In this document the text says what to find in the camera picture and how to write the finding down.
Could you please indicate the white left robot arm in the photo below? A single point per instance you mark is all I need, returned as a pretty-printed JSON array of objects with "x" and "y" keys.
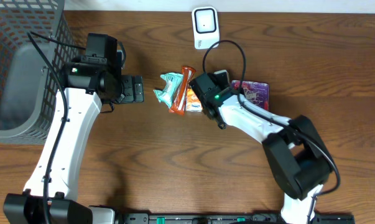
[{"x": 84, "y": 85}]

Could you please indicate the dark grey plastic basket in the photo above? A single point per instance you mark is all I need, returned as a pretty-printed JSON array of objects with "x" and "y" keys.
[{"x": 27, "y": 92}]

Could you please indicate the teal tissue packet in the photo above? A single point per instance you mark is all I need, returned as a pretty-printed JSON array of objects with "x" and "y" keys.
[{"x": 172, "y": 82}]

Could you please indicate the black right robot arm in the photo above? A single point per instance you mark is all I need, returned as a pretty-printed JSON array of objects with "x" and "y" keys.
[{"x": 298, "y": 158}]

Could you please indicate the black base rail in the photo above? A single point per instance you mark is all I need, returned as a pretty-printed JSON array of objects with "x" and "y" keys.
[{"x": 258, "y": 218}]

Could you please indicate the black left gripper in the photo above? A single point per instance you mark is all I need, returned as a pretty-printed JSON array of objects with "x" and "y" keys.
[{"x": 132, "y": 89}]

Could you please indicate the white barcode scanner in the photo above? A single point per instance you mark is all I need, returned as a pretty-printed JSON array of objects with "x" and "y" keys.
[{"x": 206, "y": 29}]

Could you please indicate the purple pink floral liner pack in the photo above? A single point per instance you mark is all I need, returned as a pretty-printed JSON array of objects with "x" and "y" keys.
[{"x": 257, "y": 93}]

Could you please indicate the orange tissue pack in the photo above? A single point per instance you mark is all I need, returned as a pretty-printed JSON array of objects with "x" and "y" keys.
[{"x": 193, "y": 104}]

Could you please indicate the orange-red snack bar wrapper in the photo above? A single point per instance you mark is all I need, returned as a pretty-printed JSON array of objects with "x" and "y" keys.
[{"x": 179, "y": 103}]

